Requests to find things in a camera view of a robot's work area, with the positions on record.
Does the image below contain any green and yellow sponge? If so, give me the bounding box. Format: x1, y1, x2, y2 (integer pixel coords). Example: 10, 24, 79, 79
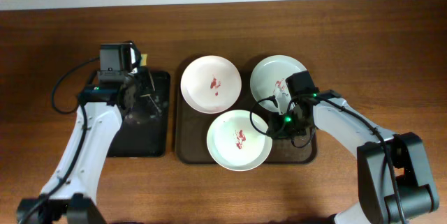
140, 54, 147, 66

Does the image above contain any white plate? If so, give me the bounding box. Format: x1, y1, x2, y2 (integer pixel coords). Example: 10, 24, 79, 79
180, 55, 242, 114
206, 110, 272, 172

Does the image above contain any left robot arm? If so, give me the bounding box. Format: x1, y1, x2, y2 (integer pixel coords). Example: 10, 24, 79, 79
16, 40, 155, 223

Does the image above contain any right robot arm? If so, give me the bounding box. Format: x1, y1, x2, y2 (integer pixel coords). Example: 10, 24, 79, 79
268, 71, 439, 223

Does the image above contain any small black tray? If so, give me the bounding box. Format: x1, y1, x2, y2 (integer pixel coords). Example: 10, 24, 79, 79
107, 71, 170, 158

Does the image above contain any brown plastic serving tray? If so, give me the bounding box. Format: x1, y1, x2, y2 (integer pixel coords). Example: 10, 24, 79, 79
173, 64, 318, 165

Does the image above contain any pale green plate top right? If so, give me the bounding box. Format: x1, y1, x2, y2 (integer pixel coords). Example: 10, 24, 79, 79
250, 55, 306, 114

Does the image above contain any right black cable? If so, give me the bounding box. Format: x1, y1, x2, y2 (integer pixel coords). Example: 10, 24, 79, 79
249, 94, 408, 224

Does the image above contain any black cable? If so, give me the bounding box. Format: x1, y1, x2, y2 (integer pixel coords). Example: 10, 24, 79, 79
249, 94, 408, 224
17, 56, 102, 224

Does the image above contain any left black cable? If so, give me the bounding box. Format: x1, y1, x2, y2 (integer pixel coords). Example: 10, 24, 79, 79
17, 56, 102, 224

